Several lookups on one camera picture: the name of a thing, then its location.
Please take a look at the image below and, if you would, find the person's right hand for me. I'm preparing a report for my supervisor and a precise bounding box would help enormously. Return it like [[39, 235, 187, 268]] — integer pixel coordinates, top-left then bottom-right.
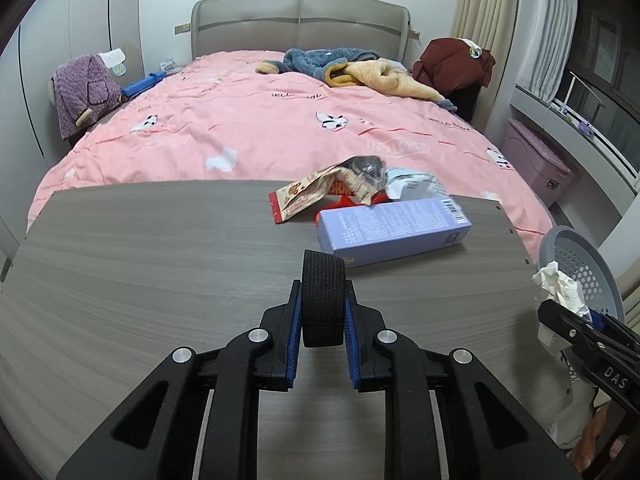
[[570, 401, 624, 474]]

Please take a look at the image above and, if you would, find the lavender cardboard box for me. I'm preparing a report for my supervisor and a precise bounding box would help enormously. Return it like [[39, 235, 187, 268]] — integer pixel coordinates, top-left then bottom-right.
[[318, 197, 472, 268]]

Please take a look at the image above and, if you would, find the red white snack bag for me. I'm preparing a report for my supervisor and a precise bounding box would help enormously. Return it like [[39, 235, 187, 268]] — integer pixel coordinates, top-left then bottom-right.
[[269, 155, 387, 224]]

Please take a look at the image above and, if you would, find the grey plastic laundry basket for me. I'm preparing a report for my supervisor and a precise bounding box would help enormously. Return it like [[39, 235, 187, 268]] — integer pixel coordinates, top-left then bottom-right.
[[538, 226, 625, 322]]

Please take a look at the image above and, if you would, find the pink bed duvet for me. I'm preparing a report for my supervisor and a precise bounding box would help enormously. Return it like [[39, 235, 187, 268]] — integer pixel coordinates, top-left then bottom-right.
[[27, 51, 552, 256]]

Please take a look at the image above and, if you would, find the blue fleece garment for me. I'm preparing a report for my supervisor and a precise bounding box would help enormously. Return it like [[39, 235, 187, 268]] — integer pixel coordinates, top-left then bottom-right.
[[255, 48, 457, 113]]

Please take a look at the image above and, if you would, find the maroon jacket on chair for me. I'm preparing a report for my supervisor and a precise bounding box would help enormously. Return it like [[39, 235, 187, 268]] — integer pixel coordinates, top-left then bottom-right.
[[412, 38, 496, 122]]

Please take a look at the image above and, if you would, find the white paper wrapper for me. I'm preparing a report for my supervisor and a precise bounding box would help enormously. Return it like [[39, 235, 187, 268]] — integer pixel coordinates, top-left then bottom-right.
[[532, 261, 592, 356]]

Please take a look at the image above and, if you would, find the pink storage box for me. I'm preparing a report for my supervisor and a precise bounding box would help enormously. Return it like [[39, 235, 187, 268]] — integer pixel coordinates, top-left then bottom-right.
[[501, 118, 576, 207]]

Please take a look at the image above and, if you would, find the black elastic band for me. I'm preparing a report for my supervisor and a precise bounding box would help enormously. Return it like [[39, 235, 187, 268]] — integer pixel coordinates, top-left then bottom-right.
[[300, 250, 346, 348]]

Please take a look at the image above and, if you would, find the grey upholstered headboard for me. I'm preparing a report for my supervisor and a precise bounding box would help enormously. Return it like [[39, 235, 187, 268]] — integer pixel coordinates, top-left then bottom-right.
[[175, 0, 419, 62]]

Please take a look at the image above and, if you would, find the white wardrobe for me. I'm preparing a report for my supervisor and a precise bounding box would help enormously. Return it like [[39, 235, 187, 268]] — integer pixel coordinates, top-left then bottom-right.
[[1, 0, 143, 259]]

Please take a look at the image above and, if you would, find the yellow fleece garment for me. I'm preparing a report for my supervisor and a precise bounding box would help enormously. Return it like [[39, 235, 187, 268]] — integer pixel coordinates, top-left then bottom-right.
[[323, 58, 445, 102]]

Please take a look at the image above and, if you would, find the crumpled light blue packet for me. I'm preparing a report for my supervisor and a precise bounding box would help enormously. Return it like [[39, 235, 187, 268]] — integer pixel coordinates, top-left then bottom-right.
[[385, 167, 448, 200]]

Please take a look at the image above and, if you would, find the white sheer curtain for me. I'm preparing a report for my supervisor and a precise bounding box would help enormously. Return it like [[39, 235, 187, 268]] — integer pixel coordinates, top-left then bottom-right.
[[516, 0, 578, 103]]

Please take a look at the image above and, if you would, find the white window sill rack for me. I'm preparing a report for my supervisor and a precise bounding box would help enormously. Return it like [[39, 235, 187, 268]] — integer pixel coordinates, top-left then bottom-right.
[[552, 70, 606, 139]]

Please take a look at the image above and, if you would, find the white cloth on nightstand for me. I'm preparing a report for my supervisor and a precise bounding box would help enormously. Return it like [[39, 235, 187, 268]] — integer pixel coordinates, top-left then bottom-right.
[[98, 48, 127, 77]]

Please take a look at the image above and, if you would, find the purple fuzzy garment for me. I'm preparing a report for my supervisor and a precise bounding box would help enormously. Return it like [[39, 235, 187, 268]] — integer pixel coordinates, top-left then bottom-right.
[[52, 54, 122, 140]]

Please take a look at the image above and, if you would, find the blue tube object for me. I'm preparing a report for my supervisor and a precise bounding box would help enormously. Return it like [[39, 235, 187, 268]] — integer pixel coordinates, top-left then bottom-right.
[[122, 70, 166, 100]]

